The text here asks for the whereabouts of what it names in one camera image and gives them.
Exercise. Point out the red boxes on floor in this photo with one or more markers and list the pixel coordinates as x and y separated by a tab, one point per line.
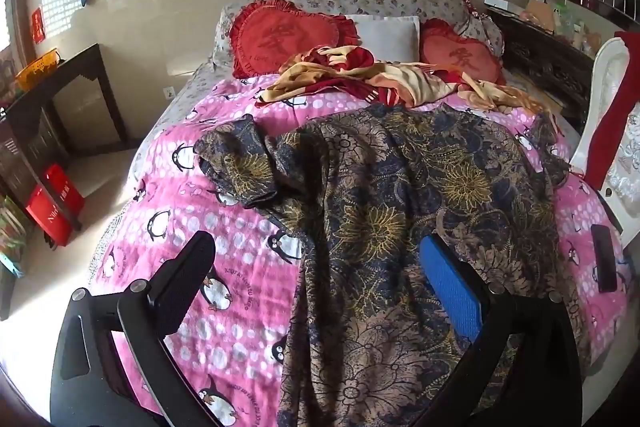
52	204

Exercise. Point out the large red heart pillow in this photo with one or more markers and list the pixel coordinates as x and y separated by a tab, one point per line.
280	37

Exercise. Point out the dark floral patterned garment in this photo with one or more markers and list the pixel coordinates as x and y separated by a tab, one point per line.
380	187

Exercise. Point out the small red heart pillow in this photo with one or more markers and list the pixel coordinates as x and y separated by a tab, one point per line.
457	54

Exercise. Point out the pink penguin print blanket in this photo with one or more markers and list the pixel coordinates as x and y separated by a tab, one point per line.
235	227

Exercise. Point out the red wall paper sign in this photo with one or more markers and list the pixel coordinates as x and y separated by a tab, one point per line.
38	24

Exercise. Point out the wall socket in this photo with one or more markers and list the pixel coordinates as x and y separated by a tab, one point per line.
169	92

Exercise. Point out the red cloth on chair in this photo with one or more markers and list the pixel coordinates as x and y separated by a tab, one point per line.
612	127

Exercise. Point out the floral bed sheet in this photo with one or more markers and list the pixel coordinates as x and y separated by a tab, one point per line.
175	107

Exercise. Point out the yellow plastic basket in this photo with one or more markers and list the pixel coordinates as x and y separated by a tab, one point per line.
37	69

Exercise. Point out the red and yellow blanket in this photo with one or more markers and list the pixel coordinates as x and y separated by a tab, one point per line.
400	79

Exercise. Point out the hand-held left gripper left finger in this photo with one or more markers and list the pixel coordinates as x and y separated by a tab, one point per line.
192	257

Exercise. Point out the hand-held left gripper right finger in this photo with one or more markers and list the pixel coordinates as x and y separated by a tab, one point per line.
450	287

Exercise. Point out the dark carved wooden cabinet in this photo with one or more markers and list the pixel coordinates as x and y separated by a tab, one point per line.
545	57

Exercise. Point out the dark wooden table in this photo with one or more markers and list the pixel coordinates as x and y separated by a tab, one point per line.
75	77

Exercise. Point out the white carved chair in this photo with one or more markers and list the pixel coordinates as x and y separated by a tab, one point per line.
607	72

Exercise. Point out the white pillow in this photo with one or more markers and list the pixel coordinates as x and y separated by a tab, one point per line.
387	34

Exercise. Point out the black phone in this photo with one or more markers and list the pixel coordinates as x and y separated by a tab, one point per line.
605	257

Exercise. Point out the white flat box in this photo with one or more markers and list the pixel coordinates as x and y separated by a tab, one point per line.
502	3

